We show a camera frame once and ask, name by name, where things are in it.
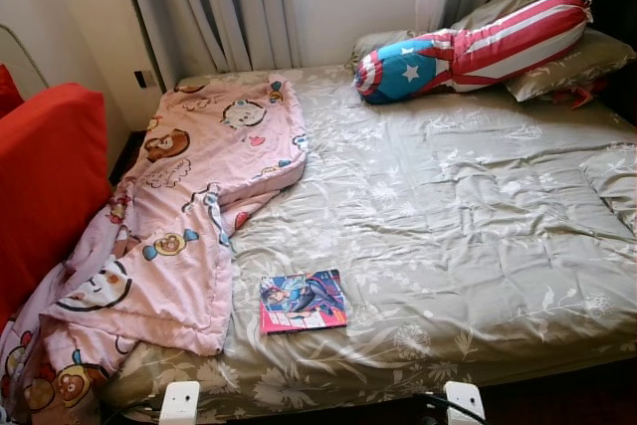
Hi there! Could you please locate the red pink plush toy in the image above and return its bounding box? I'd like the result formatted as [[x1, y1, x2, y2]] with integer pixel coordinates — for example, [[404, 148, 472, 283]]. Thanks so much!
[[552, 82, 608, 109]]

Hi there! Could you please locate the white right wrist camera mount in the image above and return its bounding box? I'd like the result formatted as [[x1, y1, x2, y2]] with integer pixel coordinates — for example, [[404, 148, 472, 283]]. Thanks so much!
[[443, 380, 486, 425]]

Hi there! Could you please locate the red covered cushion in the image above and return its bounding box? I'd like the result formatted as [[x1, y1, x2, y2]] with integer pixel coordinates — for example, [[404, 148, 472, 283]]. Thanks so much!
[[0, 65, 26, 117]]

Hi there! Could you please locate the thick red covered mattress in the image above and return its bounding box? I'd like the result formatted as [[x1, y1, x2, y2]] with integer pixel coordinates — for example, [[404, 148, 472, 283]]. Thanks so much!
[[0, 83, 112, 321]]

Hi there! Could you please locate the colourful comic book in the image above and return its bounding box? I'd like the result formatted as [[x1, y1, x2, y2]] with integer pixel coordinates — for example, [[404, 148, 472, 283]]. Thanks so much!
[[259, 269, 349, 334]]

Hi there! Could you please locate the bed with grey floral sheet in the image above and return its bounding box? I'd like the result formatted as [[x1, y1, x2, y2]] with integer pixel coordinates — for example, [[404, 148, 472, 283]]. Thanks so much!
[[95, 65, 637, 424]]

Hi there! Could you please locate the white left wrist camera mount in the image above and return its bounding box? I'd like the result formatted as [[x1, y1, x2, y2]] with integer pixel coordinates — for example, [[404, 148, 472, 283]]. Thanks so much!
[[159, 380, 202, 425]]

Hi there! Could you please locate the pink cartoon print blanket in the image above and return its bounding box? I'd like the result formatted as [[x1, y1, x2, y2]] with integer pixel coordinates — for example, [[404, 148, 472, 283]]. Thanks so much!
[[0, 77, 310, 425]]

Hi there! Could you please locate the white mattress grey rim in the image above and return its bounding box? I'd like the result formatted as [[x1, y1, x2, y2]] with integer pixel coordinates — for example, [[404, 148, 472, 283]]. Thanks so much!
[[0, 25, 51, 88]]

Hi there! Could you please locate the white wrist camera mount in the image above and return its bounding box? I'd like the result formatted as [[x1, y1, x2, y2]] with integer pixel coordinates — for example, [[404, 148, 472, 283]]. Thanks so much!
[[443, 380, 486, 425], [159, 380, 202, 425]]

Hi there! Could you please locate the star shield striped bolster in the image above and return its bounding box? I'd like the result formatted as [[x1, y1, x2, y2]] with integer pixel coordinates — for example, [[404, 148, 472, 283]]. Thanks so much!
[[353, 0, 593, 106]]

